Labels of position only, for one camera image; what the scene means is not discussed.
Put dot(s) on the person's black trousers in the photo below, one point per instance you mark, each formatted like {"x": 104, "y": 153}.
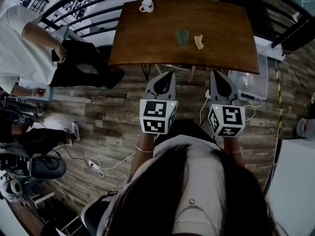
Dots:
{"x": 187, "y": 129}

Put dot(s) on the black office chair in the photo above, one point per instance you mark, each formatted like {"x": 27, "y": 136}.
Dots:
{"x": 48, "y": 167}

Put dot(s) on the person's left forearm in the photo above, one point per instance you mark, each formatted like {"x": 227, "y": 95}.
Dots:
{"x": 144, "y": 160}

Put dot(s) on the yellow black striped tape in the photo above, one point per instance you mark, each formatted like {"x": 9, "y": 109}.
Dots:
{"x": 279, "y": 95}

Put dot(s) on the white mug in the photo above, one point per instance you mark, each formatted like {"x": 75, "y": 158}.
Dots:
{"x": 147, "y": 5}

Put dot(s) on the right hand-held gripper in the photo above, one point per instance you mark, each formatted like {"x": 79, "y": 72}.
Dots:
{"x": 229, "y": 119}

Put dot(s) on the green dimpled glass cup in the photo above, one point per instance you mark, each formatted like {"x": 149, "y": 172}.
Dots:
{"x": 182, "y": 37}

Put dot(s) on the person's white shirt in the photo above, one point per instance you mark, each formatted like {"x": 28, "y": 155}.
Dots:
{"x": 204, "y": 176}

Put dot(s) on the white box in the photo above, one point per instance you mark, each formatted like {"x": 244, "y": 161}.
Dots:
{"x": 268, "y": 50}

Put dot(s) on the person's right forearm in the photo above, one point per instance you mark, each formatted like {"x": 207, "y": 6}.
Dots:
{"x": 233, "y": 144}

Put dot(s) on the clear plastic storage box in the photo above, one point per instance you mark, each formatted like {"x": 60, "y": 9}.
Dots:
{"x": 251, "y": 82}

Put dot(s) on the beige loofah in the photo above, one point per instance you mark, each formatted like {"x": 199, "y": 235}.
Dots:
{"x": 198, "y": 42}

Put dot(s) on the white power strip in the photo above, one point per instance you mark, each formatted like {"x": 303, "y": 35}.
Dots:
{"x": 94, "y": 163}

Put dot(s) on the clear plastic jar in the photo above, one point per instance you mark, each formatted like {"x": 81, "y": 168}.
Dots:
{"x": 306, "y": 128}

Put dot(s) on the light blue table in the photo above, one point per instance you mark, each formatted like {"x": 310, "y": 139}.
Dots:
{"x": 39, "y": 99}

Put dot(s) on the white cabinet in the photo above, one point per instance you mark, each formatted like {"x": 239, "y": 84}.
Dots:
{"x": 295, "y": 185}

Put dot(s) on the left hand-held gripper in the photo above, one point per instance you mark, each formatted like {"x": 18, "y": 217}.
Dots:
{"x": 153, "y": 114}

